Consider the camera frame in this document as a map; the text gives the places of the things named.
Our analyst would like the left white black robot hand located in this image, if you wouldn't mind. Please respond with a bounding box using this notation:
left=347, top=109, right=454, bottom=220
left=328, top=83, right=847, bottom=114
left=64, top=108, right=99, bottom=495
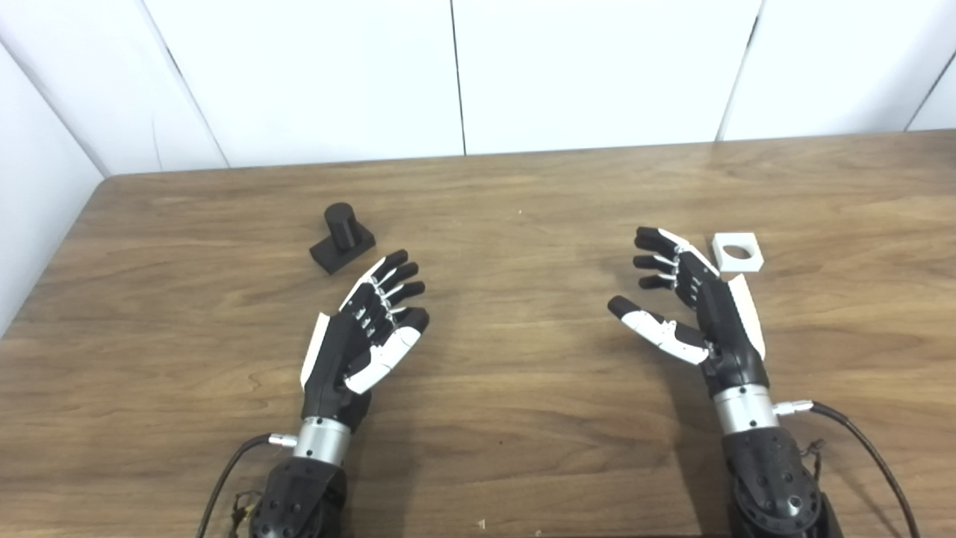
left=300, top=250, right=431, bottom=434

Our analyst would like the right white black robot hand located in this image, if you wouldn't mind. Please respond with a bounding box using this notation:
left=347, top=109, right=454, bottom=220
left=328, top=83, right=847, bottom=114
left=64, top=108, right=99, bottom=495
left=607, top=226, right=770, bottom=397

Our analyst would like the white square piece with hole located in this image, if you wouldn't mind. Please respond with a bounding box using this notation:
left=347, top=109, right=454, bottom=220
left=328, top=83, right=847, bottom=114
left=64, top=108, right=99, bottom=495
left=711, top=232, right=764, bottom=273

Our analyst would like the black peg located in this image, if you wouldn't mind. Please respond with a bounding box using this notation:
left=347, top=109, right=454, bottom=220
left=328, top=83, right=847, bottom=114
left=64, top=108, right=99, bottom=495
left=309, top=202, right=376, bottom=275

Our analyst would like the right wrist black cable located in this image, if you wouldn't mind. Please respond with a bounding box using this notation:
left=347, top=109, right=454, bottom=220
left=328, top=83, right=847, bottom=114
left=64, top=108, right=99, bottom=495
left=773, top=400, right=921, bottom=538

